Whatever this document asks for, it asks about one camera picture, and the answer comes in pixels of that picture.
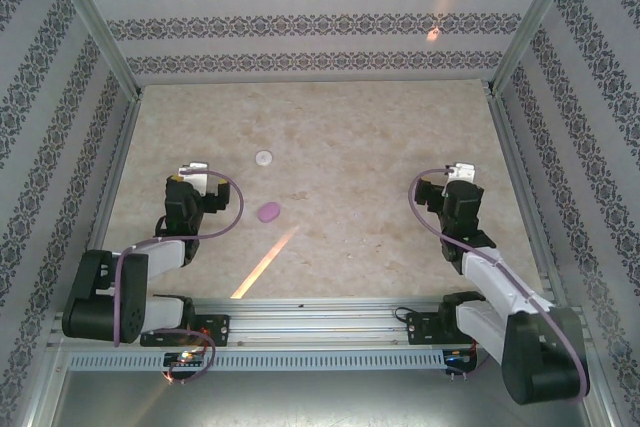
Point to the earbuds charging case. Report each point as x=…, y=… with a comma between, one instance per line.
x=269, y=212

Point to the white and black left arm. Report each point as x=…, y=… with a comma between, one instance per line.
x=150, y=257

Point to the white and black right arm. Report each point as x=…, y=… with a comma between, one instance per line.
x=490, y=277

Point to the white round disc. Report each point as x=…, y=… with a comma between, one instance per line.
x=263, y=157

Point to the small electronics board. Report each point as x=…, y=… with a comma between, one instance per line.
x=457, y=357
x=184, y=358

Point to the grey sheet metal panel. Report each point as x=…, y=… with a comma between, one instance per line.
x=320, y=402

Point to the aluminium side rail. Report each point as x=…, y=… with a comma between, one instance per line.
x=525, y=197
x=112, y=182

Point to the aluminium frame post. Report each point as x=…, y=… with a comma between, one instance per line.
x=535, y=22
x=95, y=22

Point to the wide grooved aluminium rail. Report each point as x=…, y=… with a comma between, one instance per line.
x=320, y=322

